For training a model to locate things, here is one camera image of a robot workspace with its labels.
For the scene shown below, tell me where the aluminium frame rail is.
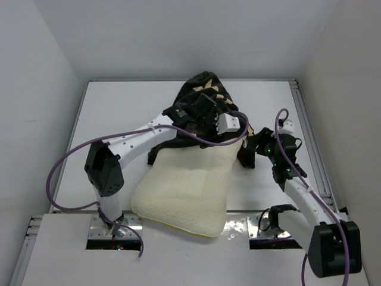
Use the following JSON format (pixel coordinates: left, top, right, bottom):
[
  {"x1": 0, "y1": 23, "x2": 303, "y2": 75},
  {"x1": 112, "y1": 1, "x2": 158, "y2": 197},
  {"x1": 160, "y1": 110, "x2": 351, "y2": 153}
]
[
  {"x1": 10, "y1": 215, "x2": 43, "y2": 286},
  {"x1": 289, "y1": 80, "x2": 339, "y2": 212}
]

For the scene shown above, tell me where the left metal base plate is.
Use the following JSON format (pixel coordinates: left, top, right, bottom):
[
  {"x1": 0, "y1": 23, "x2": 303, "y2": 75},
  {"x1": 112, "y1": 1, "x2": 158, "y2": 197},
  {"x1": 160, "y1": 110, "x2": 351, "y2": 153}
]
[{"x1": 88, "y1": 213, "x2": 142, "y2": 240}]

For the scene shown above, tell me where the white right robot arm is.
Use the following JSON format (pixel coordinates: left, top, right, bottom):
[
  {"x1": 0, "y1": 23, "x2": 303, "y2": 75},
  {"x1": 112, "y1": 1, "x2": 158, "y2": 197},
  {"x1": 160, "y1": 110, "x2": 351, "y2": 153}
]
[{"x1": 246, "y1": 128, "x2": 363, "y2": 279}]

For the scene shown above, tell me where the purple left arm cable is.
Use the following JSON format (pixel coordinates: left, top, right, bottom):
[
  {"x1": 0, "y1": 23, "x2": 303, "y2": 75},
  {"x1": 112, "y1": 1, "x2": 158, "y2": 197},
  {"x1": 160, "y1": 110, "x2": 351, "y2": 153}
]
[{"x1": 46, "y1": 111, "x2": 249, "y2": 257}]

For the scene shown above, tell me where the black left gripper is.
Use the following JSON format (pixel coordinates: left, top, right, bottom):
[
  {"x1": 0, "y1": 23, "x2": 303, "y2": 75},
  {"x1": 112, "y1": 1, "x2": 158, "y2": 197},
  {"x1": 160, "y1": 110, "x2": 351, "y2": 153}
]
[{"x1": 192, "y1": 112, "x2": 226, "y2": 147}]

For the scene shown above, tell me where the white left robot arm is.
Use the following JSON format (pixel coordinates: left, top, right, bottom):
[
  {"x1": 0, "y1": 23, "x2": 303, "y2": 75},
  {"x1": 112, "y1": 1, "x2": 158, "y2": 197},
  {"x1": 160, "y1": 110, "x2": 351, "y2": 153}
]
[{"x1": 85, "y1": 93, "x2": 241, "y2": 233}]

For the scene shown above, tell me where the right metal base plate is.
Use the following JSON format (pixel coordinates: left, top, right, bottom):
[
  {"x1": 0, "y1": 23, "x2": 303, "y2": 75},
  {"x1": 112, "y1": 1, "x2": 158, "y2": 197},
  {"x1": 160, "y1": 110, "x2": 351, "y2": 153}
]
[{"x1": 246, "y1": 213, "x2": 292, "y2": 240}]

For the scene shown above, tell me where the cream contoured pillow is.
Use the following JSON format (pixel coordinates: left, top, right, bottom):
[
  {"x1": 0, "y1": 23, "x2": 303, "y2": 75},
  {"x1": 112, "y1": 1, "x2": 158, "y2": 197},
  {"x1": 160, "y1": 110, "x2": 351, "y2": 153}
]
[{"x1": 130, "y1": 141, "x2": 242, "y2": 238}]

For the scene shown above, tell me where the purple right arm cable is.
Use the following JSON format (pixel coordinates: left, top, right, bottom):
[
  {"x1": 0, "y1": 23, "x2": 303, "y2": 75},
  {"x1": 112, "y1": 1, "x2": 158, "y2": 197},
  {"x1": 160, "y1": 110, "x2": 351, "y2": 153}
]
[{"x1": 274, "y1": 108, "x2": 351, "y2": 286}]

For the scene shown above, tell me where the aluminium frame rail right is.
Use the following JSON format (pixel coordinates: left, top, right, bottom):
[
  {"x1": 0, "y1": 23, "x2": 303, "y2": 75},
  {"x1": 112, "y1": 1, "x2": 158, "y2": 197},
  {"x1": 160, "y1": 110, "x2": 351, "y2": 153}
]
[{"x1": 289, "y1": 80, "x2": 339, "y2": 212}]

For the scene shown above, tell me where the metal base plate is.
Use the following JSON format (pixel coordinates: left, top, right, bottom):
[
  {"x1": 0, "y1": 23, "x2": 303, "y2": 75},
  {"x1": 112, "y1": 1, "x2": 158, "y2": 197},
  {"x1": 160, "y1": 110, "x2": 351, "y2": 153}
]
[
  {"x1": 246, "y1": 213, "x2": 292, "y2": 240},
  {"x1": 88, "y1": 213, "x2": 142, "y2": 240}
]

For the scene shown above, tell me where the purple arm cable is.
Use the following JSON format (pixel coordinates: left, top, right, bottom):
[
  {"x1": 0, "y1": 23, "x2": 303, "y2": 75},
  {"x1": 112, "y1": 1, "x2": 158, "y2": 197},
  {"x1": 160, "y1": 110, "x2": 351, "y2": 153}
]
[
  {"x1": 274, "y1": 108, "x2": 351, "y2": 286},
  {"x1": 46, "y1": 111, "x2": 249, "y2": 257}
]

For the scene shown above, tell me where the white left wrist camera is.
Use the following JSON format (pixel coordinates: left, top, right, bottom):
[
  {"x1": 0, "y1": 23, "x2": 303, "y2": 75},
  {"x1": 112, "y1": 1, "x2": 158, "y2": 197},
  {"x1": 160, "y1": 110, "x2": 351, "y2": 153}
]
[{"x1": 216, "y1": 113, "x2": 241, "y2": 135}]

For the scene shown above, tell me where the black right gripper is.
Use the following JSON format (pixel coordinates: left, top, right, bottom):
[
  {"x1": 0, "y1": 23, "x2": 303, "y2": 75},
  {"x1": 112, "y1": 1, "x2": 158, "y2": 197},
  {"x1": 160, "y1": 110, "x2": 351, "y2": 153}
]
[{"x1": 247, "y1": 127, "x2": 280, "y2": 166}]

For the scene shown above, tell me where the aluminium frame rail left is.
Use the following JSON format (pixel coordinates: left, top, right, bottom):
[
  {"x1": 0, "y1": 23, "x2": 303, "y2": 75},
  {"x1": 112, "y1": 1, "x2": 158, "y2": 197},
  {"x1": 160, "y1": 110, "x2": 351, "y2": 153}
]
[{"x1": 10, "y1": 215, "x2": 43, "y2": 286}]

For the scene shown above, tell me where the black floral plush pillowcase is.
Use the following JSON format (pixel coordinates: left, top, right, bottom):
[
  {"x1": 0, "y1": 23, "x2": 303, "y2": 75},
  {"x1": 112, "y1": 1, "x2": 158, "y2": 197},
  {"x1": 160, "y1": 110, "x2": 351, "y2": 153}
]
[{"x1": 146, "y1": 70, "x2": 257, "y2": 170}]

